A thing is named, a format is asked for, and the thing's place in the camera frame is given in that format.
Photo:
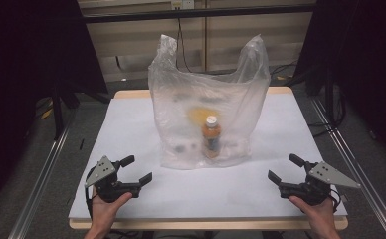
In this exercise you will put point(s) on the yellow item inside bag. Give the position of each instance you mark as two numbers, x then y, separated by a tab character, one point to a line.
197	115

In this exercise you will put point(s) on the small white and dark item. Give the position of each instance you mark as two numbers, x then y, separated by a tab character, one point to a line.
185	147

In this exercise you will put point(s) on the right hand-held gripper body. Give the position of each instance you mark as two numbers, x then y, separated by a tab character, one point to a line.
313	187

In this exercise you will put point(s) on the black curtain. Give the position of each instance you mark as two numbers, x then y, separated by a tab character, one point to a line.
366	59
22	66

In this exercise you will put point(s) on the white wall socket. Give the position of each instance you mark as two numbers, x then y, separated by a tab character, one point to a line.
182	4

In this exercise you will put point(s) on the person's left hand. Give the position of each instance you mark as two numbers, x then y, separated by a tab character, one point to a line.
105	210

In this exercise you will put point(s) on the white table board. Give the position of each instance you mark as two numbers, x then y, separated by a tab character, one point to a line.
131	94

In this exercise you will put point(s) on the black metal stand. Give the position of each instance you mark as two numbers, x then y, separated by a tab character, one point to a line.
329	96
57	109

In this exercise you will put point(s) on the white table mat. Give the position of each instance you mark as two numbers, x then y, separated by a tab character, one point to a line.
131	132

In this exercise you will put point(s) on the aluminium rail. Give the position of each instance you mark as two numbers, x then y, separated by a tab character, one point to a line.
38	186
356	166

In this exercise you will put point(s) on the person's right hand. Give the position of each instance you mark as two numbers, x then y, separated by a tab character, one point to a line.
318	212

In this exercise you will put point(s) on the translucent plastic bag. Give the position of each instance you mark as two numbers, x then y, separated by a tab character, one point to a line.
181	83

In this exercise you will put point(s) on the orange drink bottle white cap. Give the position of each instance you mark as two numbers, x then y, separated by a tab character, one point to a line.
211	136

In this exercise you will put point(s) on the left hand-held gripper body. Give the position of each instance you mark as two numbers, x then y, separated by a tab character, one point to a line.
105	183

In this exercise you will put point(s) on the black horizontal bar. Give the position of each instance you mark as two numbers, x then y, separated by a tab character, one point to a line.
197	13

